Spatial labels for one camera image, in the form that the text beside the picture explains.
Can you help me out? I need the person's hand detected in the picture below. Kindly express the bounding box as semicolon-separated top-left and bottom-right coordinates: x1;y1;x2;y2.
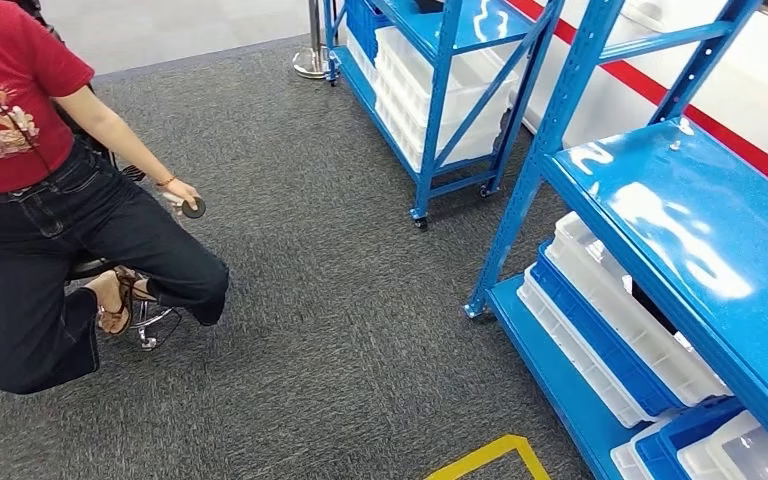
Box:
161;177;202;213

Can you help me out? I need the black and white handheld controller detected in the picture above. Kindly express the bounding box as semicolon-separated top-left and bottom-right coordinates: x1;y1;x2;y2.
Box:
161;192;208;221

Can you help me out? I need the blue metal shelf rack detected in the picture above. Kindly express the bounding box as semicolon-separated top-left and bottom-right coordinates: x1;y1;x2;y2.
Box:
463;0;768;480
322;0;565;231

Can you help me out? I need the black stool with chrome base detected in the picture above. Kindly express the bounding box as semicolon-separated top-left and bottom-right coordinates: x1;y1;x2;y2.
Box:
65;254;183;352

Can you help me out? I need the person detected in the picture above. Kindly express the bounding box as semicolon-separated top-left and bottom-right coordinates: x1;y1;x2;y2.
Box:
0;0;230;397

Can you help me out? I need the white plastic bin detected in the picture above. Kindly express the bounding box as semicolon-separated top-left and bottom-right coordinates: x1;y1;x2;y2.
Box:
546;211;733;409
609;417;673;480
516;263;657;430
346;29;380;89
373;26;524;174
676;410;768;480

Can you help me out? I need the blue plastic bin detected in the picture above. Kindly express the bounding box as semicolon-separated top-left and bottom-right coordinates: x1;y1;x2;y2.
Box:
634;396;746;480
346;0;393;48
530;239;687;420

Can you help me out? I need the yellow floor tape square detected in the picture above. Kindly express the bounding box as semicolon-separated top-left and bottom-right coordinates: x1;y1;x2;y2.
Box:
423;433;552;480

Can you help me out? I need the white car with red stripe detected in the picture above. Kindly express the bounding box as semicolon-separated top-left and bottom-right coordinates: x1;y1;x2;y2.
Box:
503;0;768;207

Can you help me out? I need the steel stanchion post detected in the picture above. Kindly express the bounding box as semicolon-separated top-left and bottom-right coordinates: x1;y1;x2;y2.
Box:
292;0;331;81

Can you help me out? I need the black plastic bracket part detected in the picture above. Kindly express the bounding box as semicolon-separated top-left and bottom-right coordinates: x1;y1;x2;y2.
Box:
630;274;680;336

